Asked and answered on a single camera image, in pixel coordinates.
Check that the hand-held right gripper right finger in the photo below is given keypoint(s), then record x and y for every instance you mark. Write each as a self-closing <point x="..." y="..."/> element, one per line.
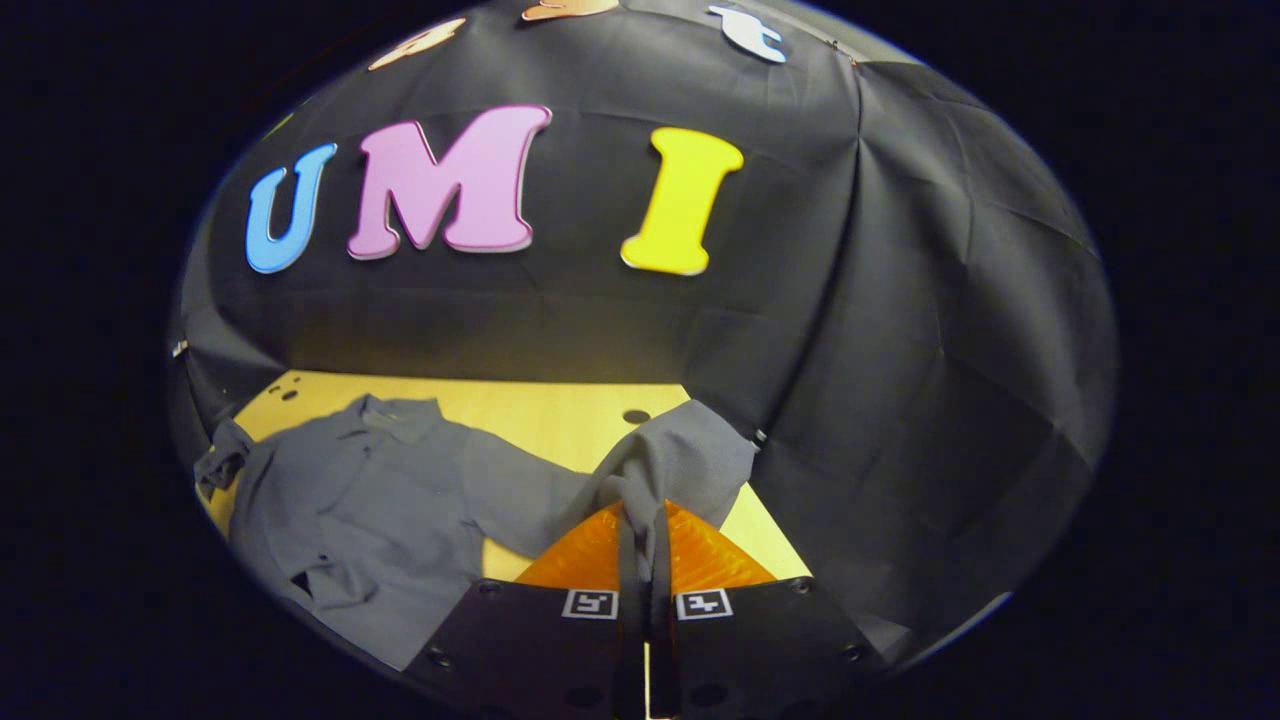
<point x="662" y="640"/>

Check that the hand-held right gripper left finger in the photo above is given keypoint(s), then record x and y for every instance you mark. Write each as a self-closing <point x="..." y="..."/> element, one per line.
<point x="629" y="640"/>

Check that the grey polo shirt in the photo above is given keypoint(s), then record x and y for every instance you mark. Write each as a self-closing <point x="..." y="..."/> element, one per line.
<point x="380" y="500"/>

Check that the black backdrop cloth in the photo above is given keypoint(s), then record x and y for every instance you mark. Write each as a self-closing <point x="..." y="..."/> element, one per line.
<point x="900" y="350"/>

